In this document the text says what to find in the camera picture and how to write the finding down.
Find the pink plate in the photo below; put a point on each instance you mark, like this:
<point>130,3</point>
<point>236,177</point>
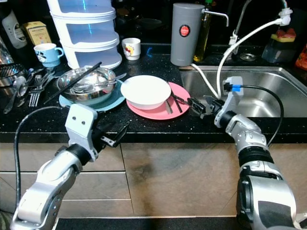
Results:
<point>153,115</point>

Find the white bowl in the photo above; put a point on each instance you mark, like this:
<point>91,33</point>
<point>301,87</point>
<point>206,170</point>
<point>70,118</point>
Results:
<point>146,88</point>

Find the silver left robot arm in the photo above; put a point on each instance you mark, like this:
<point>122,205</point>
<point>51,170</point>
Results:
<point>48,187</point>

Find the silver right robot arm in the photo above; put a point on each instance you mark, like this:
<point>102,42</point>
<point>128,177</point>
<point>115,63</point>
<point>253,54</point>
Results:
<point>252,139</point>

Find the light blue plate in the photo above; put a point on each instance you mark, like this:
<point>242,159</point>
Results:
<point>117,101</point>

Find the steel bowl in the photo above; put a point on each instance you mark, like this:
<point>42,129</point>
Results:
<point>91,96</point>

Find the steel sink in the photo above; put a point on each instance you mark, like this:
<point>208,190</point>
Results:
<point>261,103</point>

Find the steel spoon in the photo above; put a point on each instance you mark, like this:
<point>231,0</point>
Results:
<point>19,85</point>
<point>117,76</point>

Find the oil bottle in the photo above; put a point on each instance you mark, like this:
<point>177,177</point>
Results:
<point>200,48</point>

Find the grey water filter canister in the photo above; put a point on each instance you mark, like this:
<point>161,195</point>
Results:
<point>187,43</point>

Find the round steel sink plug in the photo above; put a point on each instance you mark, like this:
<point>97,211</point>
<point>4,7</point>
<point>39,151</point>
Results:
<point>248,57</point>

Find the beige base cabinet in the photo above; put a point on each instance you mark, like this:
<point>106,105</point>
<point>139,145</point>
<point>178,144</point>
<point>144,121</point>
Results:
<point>172,177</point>

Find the white cartoon mug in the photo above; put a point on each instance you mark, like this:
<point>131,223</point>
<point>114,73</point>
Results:
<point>131,49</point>

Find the dark sponge holder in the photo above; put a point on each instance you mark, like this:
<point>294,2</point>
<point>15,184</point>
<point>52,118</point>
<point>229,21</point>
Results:
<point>280,52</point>

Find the steel faucet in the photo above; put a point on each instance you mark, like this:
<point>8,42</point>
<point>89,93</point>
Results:
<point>239,21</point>

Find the blue mug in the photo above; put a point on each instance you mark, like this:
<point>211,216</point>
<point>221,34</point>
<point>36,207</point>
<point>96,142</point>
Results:
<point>45,55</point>

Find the white tiered plastic container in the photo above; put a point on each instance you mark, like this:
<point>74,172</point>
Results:
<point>86,33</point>

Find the yellow and red sponge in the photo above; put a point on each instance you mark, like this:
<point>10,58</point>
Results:
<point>287,35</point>

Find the yellow box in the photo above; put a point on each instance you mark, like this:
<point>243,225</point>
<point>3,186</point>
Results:
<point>37,34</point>

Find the black bottle with label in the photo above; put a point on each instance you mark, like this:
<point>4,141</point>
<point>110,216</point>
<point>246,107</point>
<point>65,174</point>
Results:
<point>14,31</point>

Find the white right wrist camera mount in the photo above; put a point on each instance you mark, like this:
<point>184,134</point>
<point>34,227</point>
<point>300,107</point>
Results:
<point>231,98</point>

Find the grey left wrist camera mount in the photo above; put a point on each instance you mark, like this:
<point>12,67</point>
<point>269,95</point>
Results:
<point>80,124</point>

